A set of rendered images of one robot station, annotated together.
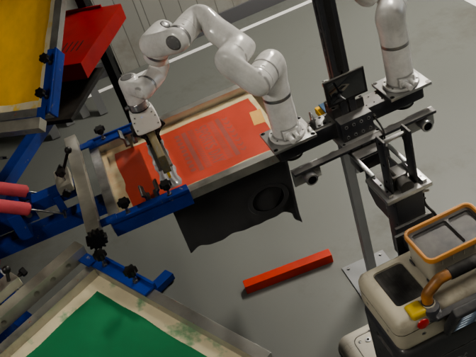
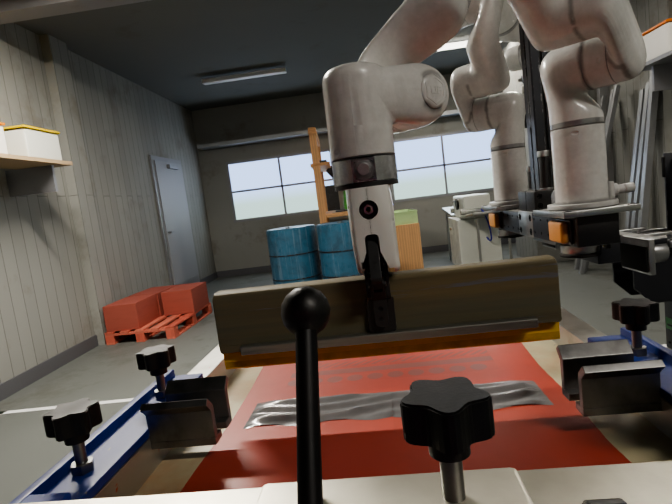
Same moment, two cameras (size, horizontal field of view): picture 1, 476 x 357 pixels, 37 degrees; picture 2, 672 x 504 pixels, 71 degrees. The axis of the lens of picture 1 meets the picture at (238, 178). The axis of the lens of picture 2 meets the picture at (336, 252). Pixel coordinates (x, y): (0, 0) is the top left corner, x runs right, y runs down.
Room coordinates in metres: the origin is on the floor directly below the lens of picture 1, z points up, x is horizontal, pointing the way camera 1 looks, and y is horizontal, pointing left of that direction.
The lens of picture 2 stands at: (2.27, 0.82, 1.21)
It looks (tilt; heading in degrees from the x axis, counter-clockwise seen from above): 6 degrees down; 283
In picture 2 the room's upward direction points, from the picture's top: 7 degrees counter-clockwise
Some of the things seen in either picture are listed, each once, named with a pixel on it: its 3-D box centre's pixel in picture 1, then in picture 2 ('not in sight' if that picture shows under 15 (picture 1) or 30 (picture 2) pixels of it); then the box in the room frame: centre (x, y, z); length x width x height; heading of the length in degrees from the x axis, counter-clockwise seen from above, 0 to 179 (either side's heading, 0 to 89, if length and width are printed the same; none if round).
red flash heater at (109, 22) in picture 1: (66, 44); not in sight; (3.54, 0.62, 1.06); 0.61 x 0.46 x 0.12; 157
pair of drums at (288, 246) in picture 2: not in sight; (320, 261); (3.75, -4.82, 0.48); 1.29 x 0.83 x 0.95; 6
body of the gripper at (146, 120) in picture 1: (144, 117); (370, 222); (2.35, 0.26, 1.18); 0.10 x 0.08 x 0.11; 97
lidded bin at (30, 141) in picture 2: not in sight; (24, 146); (5.48, -2.51, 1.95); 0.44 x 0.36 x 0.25; 99
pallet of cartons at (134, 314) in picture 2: not in sight; (161, 310); (5.48, -3.97, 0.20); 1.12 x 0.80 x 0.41; 99
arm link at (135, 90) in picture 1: (138, 90); (386, 111); (2.32, 0.23, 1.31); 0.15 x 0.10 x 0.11; 53
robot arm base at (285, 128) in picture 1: (283, 117); (587, 166); (1.97, -0.21, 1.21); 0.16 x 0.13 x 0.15; 9
